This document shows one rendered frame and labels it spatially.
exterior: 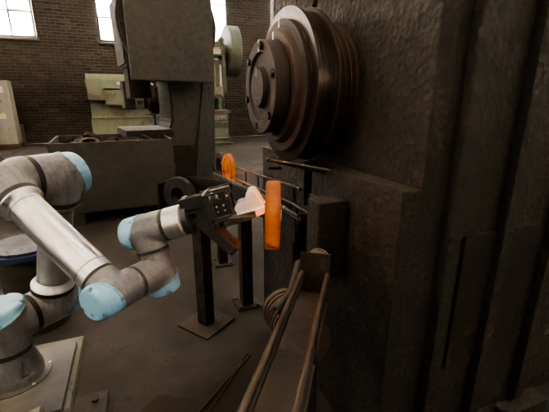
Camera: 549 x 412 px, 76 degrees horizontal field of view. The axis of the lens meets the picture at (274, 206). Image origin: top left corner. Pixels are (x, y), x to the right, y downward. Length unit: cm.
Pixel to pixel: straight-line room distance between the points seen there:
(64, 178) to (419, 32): 92
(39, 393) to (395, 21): 133
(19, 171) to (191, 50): 298
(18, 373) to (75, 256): 52
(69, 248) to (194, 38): 319
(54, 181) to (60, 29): 1037
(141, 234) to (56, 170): 30
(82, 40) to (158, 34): 759
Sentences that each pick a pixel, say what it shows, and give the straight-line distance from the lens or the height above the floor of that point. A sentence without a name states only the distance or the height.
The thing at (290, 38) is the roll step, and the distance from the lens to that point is 110.
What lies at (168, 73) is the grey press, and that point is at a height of 133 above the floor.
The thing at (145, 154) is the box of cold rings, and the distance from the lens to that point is 350.
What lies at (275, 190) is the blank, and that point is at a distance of 74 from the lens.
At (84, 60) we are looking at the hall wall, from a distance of 1119.
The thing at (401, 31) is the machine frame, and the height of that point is 123.
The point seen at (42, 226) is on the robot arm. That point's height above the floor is 82.
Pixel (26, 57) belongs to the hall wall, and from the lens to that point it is 1137.
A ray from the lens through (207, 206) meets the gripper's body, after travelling 77.
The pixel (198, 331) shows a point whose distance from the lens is 184.
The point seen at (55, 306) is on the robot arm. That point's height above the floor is 50.
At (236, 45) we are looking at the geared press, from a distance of 934.
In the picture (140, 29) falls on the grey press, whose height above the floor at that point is 170.
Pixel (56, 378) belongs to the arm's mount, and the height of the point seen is 32.
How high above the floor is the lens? 107
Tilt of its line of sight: 16 degrees down
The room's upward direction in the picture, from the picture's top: straight up
